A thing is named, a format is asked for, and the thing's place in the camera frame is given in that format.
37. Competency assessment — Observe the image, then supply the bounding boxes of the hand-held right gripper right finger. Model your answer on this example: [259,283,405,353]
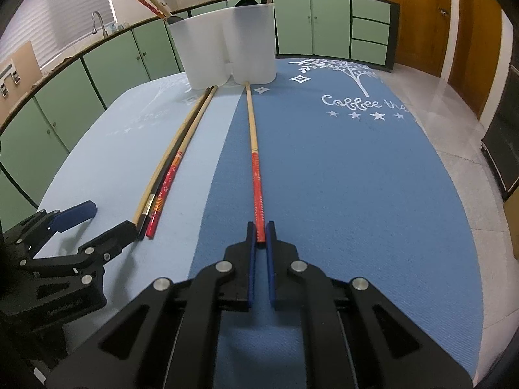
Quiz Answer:
[265,221,473,389]

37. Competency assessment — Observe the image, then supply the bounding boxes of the white window blind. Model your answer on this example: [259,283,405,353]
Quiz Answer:
[24,0,118,74]

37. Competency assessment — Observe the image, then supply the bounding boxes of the blue printed table mat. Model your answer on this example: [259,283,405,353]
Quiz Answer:
[36,57,485,389]

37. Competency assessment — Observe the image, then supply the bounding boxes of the cardboard box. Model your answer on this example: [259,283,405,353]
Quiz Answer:
[503,200,519,261]

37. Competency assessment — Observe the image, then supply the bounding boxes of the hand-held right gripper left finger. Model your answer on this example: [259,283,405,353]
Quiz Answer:
[49,221,257,389]

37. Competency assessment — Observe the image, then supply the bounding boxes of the brown cardboard board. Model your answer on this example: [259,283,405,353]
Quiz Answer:
[0,41,42,108]

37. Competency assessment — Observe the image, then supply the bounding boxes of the black glass-front cabinet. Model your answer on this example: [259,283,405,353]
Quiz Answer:
[480,63,519,201]

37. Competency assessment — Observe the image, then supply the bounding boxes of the brown wooden door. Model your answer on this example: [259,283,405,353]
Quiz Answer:
[387,0,453,77]
[448,0,515,120]

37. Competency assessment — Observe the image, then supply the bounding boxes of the metal kitchen faucet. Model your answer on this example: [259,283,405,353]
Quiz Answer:
[91,11,109,38]

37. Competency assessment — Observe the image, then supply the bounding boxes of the green lower kitchen cabinets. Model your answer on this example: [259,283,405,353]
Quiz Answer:
[0,0,400,207]

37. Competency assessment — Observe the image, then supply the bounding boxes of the white plastic utensil holder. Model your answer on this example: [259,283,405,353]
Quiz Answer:
[167,2,278,90]

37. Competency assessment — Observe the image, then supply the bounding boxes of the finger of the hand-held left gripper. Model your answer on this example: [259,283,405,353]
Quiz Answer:
[0,200,98,261]
[30,221,139,285]

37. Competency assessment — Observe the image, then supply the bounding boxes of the bundle of wooden chopsticks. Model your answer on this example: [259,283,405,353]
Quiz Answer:
[137,86,215,240]

